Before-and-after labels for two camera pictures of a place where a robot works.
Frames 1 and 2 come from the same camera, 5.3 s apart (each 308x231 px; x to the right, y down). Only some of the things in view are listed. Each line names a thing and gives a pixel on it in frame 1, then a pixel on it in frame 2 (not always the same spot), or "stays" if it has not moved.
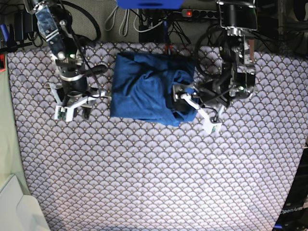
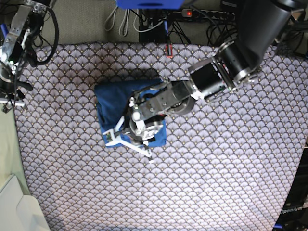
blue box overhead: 150,4 stays
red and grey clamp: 168,49 stays
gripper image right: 205,90 -> 145,130
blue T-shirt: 142,85 -> 111,99
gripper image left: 80,85 -> 9,90
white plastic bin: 19,211 stays
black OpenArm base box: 294,215 stays
